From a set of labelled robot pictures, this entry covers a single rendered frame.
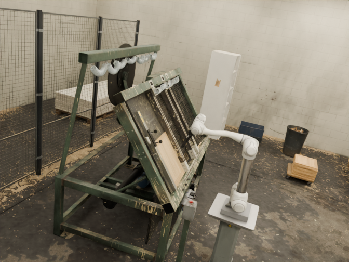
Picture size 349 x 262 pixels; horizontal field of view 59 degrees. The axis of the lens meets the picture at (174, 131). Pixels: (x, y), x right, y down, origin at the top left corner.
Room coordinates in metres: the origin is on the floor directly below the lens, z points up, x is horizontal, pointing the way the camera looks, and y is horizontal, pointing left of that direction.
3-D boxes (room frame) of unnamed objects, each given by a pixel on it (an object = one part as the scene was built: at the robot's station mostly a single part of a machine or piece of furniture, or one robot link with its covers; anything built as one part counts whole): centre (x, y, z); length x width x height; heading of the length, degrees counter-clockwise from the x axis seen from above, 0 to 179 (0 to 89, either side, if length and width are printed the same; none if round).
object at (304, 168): (5.76, -2.66, 0.20); 0.61 x 0.53 x 0.40; 162
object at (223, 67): (7.48, -0.91, 1.03); 0.61 x 0.58 x 2.05; 162
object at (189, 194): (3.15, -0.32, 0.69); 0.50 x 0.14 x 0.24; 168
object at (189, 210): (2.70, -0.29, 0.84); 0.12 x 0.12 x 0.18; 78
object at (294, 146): (7.05, -2.88, 0.33); 0.52 x 0.51 x 0.65; 162
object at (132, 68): (3.89, 0.75, 1.85); 0.80 x 0.06 x 0.80; 168
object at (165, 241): (3.90, 0.32, 0.41); 2.20 x 1.38 x 0.83; 168
